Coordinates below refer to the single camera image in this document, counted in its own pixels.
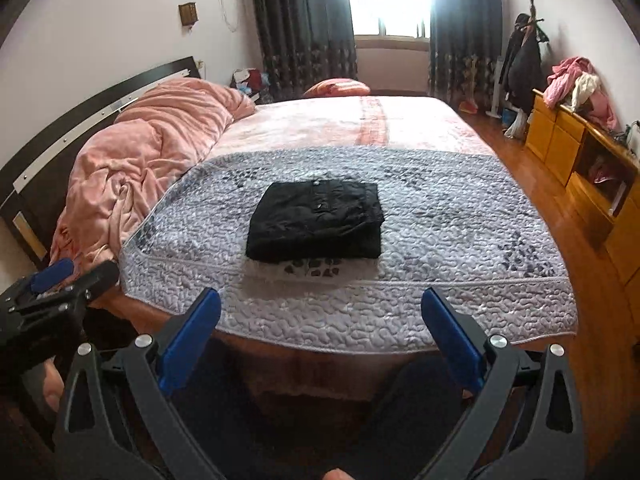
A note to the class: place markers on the yellow wooden cabinet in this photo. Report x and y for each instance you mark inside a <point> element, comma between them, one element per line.
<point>560,140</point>

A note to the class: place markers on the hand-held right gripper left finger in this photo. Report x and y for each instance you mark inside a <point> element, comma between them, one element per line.
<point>192,340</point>

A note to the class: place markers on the white standing fan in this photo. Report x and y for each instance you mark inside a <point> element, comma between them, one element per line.
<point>496,95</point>

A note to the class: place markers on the pink duvet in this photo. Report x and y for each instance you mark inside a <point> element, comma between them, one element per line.
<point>150,160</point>

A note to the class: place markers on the white plastic bags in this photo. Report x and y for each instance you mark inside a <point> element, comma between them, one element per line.
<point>515,122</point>

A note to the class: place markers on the black pants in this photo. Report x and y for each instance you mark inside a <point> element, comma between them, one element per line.
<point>320,220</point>

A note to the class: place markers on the dark patterned curtain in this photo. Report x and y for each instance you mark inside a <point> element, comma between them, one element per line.
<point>465,25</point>
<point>300,25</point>

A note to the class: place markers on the person's left hand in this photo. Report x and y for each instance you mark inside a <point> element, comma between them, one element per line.
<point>52,385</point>

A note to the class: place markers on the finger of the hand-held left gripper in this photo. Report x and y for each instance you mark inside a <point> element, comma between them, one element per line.
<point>50,270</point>
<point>97,277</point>

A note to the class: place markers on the pink bed blanket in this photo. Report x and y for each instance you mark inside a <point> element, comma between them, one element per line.
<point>350,120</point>

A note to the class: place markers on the coat rack with dark coats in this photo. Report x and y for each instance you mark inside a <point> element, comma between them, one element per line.
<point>525,65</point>

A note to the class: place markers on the pile of pink clothes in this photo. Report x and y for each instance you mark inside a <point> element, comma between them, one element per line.
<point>565,77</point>

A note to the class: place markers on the small wooden wall box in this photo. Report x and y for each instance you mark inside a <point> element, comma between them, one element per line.
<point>188,12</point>

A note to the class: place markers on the dark wooden headboard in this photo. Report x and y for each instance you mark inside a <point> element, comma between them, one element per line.
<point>75,110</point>

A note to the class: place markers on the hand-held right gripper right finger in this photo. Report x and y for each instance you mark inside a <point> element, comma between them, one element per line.
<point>450,340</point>

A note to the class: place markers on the white cloth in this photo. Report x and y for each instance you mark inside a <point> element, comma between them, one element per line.
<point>585,90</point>

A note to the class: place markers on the cluttered nightstand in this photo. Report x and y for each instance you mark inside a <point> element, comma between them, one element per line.
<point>250,82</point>

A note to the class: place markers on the orange pink pillow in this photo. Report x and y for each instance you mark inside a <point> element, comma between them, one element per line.
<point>336,87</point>

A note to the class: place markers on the person's legs in dark trousers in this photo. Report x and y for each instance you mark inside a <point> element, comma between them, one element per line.
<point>425,410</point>

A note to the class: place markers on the grey quilted bedspread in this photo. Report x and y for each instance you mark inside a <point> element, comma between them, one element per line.
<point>450,240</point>

